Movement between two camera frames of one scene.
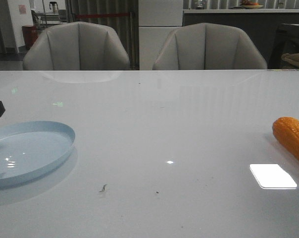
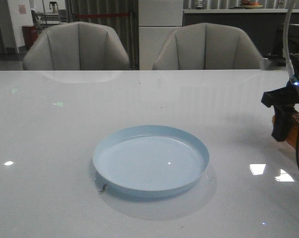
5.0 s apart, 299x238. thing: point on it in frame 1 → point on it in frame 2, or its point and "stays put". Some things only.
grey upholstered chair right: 207,46 stays put
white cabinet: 157,20 stays put
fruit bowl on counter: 248,4 stays put
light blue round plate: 22,150 → 150,160
